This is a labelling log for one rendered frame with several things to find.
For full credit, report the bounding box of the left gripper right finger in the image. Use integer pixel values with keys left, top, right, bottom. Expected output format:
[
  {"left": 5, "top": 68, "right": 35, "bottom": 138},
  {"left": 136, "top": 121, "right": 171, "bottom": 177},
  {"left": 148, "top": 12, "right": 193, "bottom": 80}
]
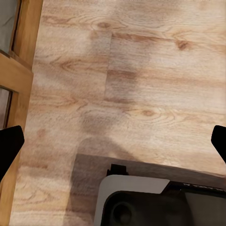
[{"left": 211, "top": 125, "right": 226, "bottom": 163}]

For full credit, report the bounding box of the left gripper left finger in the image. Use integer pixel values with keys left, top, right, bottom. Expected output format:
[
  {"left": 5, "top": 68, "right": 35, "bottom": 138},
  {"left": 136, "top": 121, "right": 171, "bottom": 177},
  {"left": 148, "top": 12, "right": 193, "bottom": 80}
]
[{"left": 0, "top": 125, "right": 24, "bottom": 182}]

